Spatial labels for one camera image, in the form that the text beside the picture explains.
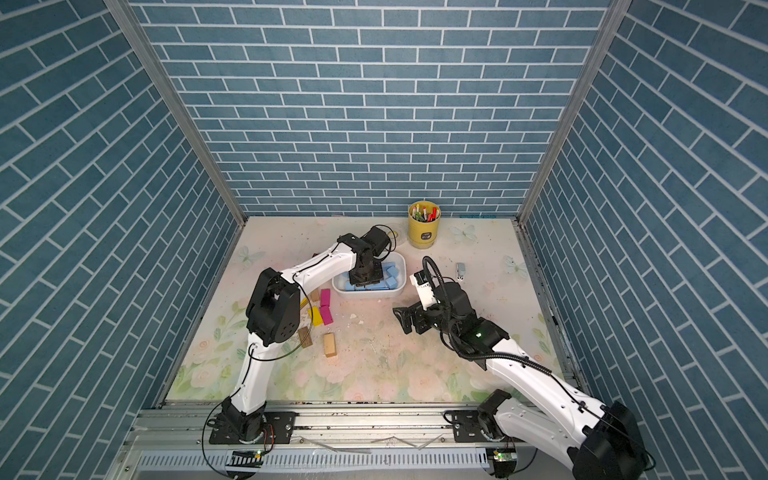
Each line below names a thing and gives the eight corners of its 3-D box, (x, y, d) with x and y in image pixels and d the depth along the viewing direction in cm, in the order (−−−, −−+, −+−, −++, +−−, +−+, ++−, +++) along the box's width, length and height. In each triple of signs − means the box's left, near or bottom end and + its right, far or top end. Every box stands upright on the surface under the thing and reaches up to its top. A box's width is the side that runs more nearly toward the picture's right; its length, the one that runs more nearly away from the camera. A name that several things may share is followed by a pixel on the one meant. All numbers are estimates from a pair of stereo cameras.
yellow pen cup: (409, 251, 113) (410, 223, 101) (408, 230, 121) (409, 201, 109) (437, 252, 113) (442, 223, 101) (435, 230, 121) (439, 201, 109)
